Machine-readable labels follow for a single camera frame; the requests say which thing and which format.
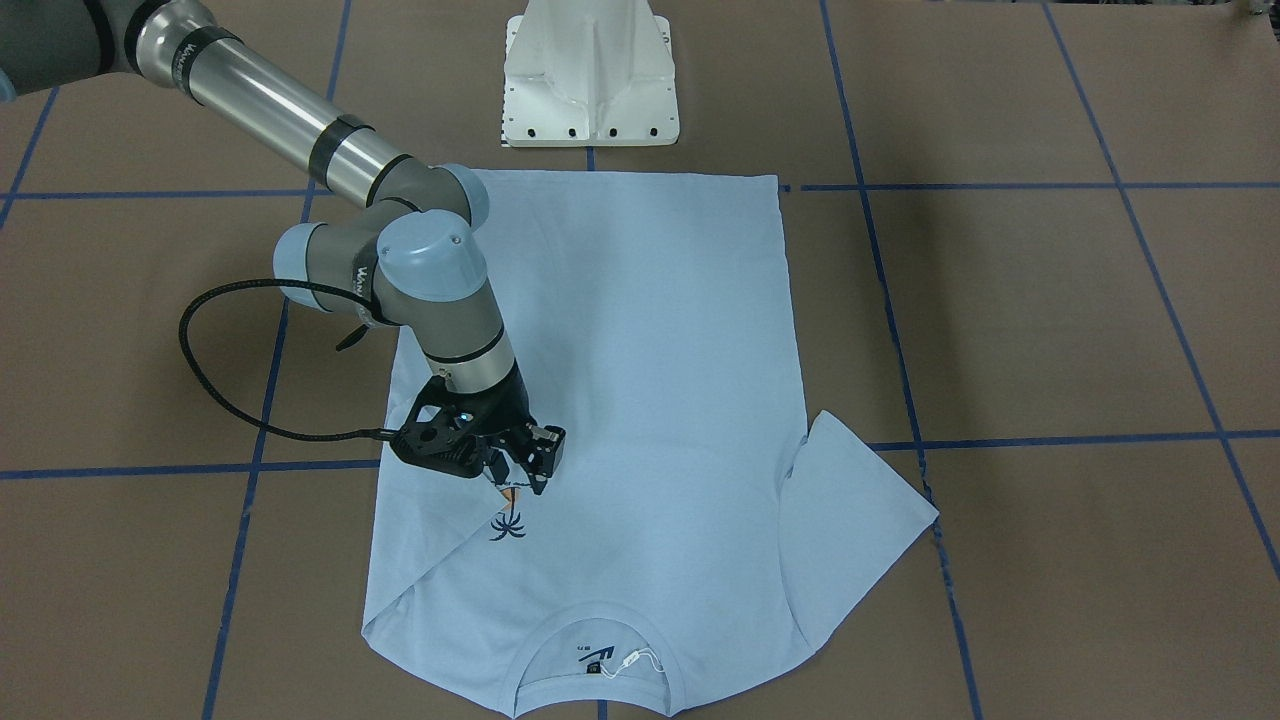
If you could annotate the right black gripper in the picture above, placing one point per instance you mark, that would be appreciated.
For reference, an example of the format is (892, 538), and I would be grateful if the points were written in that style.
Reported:
(503, 408)

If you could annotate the light blue t-shirt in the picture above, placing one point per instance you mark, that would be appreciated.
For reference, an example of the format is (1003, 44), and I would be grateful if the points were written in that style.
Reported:
(697, 509)

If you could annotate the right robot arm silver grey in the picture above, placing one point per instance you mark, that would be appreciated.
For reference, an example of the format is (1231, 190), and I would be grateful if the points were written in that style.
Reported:
(409, 259)

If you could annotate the white garment hang tag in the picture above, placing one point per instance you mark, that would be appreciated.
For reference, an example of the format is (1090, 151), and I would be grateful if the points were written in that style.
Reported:
(634, 658)

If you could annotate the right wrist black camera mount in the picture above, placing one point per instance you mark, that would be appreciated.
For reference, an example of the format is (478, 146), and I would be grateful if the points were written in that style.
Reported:
(440, 432)

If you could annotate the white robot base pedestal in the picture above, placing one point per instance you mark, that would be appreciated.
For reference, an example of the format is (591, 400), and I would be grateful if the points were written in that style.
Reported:
(589, 74)

